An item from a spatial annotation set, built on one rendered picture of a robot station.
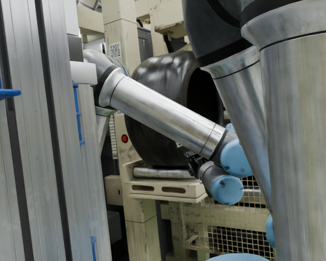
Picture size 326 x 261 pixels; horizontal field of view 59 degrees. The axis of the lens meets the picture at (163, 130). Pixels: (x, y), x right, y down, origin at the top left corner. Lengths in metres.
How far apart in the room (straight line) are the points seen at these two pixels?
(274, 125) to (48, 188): 0.24
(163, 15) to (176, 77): 0.62
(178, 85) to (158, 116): 0.57
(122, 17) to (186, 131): 1.05
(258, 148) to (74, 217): 0.25
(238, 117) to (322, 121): 0.16
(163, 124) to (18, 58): 0.34
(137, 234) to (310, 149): 1.40
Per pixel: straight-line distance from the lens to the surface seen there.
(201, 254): 2.16
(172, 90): 1.14
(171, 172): 1.28
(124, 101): 0.61
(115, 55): 1.53
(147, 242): 1.60
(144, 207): 1.55
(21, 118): 0.33
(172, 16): 1.68
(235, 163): 0.57
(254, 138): 0.40
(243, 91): 0.38
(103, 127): 0.79
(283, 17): 0.25
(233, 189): 0.72
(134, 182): 1.38
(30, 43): 0.35
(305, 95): 0.25
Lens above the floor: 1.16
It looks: 3 degrees down
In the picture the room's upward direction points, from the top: 6 degrees counter-clockwise
